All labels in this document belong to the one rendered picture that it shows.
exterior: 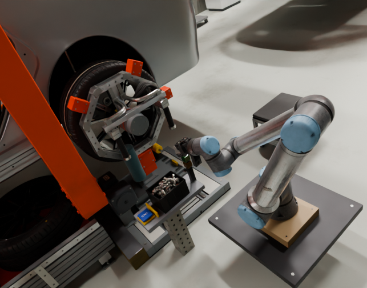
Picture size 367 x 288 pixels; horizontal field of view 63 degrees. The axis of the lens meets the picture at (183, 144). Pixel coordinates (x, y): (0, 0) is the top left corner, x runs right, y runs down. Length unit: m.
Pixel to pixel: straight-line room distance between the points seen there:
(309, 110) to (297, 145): 0.12
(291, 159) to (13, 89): 1.18
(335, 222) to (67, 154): 1.44
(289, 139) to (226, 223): 0.90
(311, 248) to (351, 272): 0.37
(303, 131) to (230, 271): 1.21
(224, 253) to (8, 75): 1.56
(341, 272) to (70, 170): 1.57
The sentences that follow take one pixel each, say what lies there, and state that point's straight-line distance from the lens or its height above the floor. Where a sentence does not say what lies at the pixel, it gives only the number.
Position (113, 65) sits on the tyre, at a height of 1.16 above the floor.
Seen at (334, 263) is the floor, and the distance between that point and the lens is 2.02.
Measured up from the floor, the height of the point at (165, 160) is 0.17.
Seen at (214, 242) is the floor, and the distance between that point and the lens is 2.14.
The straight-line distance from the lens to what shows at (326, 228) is 1.77.
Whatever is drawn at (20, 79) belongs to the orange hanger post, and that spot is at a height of 1.37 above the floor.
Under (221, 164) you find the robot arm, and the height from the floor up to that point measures 0.76.
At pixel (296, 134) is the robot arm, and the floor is 1.10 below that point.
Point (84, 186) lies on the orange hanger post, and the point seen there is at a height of 0.73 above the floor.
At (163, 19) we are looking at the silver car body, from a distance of 2.40.
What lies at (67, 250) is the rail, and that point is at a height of 0.33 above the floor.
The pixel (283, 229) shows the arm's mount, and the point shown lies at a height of 0.35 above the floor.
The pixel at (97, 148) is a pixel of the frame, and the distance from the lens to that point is 1.90.
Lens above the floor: 1.72
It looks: 35 degrees down
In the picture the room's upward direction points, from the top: 19 degrees counter-clockwise
